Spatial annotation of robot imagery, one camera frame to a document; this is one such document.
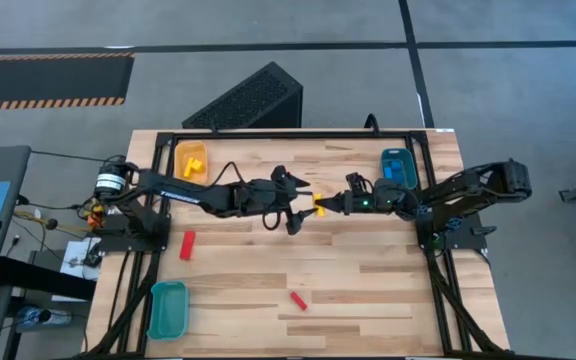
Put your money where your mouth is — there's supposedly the black floor cable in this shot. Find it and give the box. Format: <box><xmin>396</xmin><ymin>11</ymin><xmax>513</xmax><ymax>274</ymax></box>
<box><xmin>30</xmin><ymin>149</ymin><xmax>107</xmax><ymax>164</ymax></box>

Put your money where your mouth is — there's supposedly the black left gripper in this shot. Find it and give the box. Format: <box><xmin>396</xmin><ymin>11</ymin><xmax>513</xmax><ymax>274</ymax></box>
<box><xmin>240</xmin><ymin>167</ymin><xmax>320</xmax><ymax>236</ymax></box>

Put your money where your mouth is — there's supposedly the clear water bottle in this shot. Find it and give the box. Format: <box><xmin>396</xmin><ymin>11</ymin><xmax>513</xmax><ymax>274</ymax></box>
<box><xmin>16</xmin><ymin>305</ymin><xmax>73</xmax><ymax>327</ymax></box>

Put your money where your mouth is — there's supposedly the green plastic bin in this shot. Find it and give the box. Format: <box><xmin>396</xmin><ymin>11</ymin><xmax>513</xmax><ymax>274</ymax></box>
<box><xmin>146</xmin><ymin>280</ymin><xmax>191</xmax><ymax>342</ymax></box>

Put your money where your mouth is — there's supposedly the black mesh computer case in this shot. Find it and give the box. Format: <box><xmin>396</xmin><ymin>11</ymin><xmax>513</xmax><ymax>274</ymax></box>
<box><xmin>181</xmin><ymin>61</ymin><xmax>304</xmax><ymax>130</ymax></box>

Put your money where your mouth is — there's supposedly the black aluminium table frame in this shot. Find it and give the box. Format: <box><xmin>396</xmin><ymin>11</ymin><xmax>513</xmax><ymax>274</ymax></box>
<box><xmin>85</xmin><ymin>128</ymin><xmax>507</xmax><ymax>360</ymax></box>

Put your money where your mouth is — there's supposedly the white paper sheet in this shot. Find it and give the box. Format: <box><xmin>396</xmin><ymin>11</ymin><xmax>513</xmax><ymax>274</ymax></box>
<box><xmin>60</xmin><ymin>239</ymin><xmax>103</xmax><ymax>281</ymax></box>

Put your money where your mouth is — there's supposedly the yellow plastic bin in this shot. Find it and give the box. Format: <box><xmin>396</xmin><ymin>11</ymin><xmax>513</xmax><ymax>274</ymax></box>
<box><xmin>174</xmin><ymin>140</ymin><xmax>210</xmax><ymax>185</ymax></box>

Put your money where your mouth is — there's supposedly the long flat red block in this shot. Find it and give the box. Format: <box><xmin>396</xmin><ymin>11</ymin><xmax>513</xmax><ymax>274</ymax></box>
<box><xmin>178</xmin><ymin>230</ymin><xmax>197</xmax><ymax>262</ymax></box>

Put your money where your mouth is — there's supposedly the black hazard-striped floor mat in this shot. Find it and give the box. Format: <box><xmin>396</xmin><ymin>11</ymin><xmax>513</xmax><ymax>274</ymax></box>
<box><xmin>0</xmin><ymin>52</ymin><xmax>136</xmax><ymax>112</ymax></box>

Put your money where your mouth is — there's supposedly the red brick block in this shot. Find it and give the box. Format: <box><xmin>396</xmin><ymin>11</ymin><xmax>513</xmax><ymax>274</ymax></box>
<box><xmin>289</xmin><ymin>291</ymin><xmax>309</xmax><ymax>312</ymax></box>

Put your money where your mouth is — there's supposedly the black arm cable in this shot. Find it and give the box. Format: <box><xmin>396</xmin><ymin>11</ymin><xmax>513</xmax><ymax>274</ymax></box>
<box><xmin>211</xmin><ymin>160</ymin><xmax>247</xmax><ymax>188</ymax></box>

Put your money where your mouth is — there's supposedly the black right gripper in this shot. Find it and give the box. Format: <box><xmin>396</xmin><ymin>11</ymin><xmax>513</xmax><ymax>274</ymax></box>
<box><xmin>315</xmin><ymin>179</ymin><xmax>419</xmax><ymax>221</ymax></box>

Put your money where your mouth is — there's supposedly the blue plastic bin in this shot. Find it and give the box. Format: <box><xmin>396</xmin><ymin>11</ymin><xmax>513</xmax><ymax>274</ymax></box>
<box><xmin>380</xmin><ymin>147</ymin><xmax>419</xmax><ymax>191</ymax></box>

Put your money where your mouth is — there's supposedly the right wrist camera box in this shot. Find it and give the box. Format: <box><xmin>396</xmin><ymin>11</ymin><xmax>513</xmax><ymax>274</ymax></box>
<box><xmin>345</xmin><ymin>172</ymin><xmax>370</xmax><ymax>194</ymax></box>

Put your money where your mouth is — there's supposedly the orange cable connector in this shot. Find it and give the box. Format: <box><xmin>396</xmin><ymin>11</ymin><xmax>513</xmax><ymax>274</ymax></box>
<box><xmin>83</xmin><ymin>197</ymin><xmax>106</xmax><ymax>229</ymax></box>

